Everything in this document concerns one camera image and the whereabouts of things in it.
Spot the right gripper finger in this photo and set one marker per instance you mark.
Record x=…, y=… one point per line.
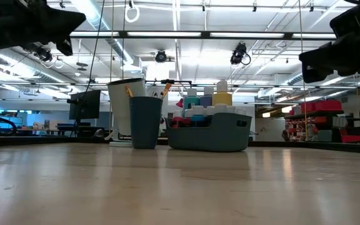
x=316, y=73
x=320, y=54

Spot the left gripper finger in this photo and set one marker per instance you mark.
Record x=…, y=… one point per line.
x=64, y=22
x=65, y=47

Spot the small white-capped paint bottle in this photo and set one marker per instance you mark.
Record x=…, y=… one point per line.
x=230, y=109

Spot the large yellow paint bottle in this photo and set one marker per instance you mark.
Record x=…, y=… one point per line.
x=222, y=93

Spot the wide orange-bristle brush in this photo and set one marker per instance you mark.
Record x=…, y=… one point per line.
x=166, y=89

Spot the dark blue plastic cup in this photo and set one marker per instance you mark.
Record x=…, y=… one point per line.
x=145, y=123

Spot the large teal paint bottle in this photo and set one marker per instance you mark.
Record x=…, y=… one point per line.
x=191, y=100

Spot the small red paint bottle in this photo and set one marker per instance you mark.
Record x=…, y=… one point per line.
x=187, y=115
x=177, y=117

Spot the black spotlight cluster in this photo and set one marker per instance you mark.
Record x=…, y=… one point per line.
x=44, y=53

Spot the red storage bins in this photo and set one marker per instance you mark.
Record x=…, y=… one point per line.
x=320, y=106

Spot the black computer monitor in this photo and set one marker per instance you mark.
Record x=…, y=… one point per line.
x=84, y=104

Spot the person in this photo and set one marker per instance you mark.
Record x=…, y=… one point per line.
x=285, y=133

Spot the red storage bin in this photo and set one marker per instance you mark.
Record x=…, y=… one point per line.
x=352, y=139

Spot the white plastic pitcher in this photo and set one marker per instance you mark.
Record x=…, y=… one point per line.
x=120, y=106

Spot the grey-blue plastic caddy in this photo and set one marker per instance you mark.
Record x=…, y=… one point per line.
x=214, y=136

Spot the red desk lamp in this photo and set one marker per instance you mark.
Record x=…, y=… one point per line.
x=180, y=102

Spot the silver ventilation duct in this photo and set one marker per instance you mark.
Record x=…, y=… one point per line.
x=295, y=79
x=20, y=67

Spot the round black camera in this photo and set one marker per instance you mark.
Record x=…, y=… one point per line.
x=161, y=56

